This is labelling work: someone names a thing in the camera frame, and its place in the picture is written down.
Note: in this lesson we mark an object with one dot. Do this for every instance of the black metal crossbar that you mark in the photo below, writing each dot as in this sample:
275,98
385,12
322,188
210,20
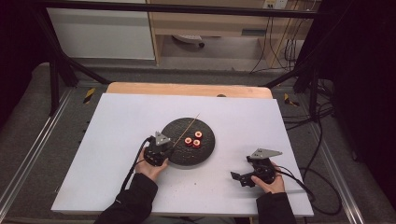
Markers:
186,8

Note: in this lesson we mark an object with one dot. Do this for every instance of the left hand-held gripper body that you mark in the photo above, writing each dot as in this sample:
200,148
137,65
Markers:
155,152

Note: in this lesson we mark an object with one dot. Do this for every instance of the white wall socket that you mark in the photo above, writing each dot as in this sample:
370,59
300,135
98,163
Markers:
274,3

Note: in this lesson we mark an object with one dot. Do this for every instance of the person's right hand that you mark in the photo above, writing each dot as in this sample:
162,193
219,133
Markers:
274,186

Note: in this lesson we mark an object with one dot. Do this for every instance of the person's left hand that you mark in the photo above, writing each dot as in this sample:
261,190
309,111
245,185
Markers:
148,169

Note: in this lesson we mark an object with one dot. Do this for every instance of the white board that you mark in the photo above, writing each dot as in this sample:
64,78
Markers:
118,124

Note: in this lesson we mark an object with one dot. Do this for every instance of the aluminium rail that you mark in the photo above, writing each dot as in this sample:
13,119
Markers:
336,174
34,149

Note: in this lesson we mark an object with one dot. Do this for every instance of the bamboo skewer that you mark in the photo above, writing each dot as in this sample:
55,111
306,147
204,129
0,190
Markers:
186,130

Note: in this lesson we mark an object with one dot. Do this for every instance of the wooden table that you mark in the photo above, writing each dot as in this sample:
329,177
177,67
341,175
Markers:
186,90

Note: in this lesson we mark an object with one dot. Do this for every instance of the light wooden desk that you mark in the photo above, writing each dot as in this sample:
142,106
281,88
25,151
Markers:
211,23

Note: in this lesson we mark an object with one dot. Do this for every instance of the white cabinet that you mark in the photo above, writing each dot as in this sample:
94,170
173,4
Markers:
102,34

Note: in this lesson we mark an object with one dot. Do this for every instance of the black round plate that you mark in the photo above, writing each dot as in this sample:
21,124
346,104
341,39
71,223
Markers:
193,154

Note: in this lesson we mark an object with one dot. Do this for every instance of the dark curtain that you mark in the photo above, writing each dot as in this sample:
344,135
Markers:
367,77
15,46

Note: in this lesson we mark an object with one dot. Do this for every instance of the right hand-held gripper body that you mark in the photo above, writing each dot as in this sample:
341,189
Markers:
264,171

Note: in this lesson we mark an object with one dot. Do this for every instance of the white chair base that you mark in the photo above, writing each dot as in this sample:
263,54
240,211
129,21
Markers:
188,39

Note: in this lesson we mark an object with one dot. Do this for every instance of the black metal stand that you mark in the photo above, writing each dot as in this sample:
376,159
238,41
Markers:
56,81
313,87

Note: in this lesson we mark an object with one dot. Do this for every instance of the yellow black tape strip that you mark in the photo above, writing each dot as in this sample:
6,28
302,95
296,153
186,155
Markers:
89,95
290,100

